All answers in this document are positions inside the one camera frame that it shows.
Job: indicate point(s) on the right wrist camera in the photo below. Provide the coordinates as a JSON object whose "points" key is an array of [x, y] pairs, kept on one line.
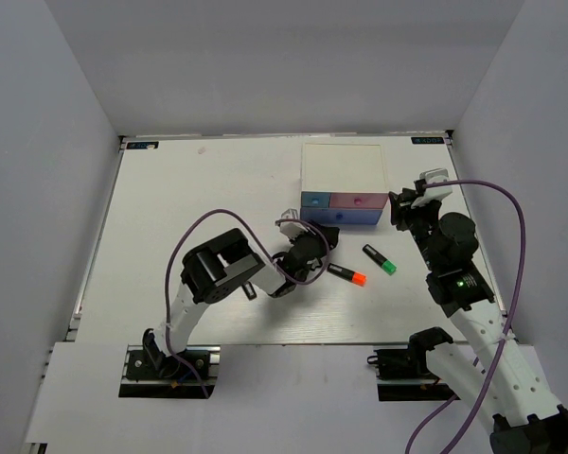
{"points": [[433, 186]]}

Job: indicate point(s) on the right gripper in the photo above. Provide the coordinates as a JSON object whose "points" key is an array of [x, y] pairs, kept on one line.
{"points": [[401, 210]]}

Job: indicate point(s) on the pink highlighter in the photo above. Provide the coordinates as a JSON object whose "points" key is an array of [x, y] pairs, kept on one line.
{"points": [[249, 291]]}

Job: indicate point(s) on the orange highlighter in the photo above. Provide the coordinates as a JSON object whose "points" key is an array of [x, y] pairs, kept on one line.
{"points": [[351, 276]]}

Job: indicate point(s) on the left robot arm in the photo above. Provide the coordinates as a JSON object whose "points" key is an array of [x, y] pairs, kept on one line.
{"points": [[215, 269]]}

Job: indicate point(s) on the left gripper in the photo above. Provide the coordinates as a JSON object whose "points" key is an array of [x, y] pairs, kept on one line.
{"points": [[330, 233]]}

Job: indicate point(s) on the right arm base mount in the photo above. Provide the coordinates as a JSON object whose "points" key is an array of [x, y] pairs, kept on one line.
{"points": [[400, 380]]}

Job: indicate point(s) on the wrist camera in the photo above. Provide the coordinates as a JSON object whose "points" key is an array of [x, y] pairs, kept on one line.
{"points": [[433, 186], [291, 222]]}

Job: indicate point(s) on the pink drawer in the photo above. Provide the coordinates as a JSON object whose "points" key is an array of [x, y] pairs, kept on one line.
{"points": [[367, 201]]}

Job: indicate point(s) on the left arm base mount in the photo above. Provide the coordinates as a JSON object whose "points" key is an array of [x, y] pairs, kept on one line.
{"points": [[176, 381]]}

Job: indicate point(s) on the blue small drawer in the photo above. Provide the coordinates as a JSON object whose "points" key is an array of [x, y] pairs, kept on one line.
{"points": [[315, 199]]}

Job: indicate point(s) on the green highlighter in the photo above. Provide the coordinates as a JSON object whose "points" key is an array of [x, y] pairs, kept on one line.
{"points": [[384, 263]]}

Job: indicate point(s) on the white drawer cabinet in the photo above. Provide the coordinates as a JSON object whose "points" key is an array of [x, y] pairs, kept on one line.
{"points": [[343, 168]]}

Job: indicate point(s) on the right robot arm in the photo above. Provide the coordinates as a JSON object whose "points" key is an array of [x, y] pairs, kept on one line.
{"points": [[512, 402]]}

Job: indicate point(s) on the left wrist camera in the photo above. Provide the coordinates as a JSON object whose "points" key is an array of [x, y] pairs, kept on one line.
{"points": [[291, 222]]}

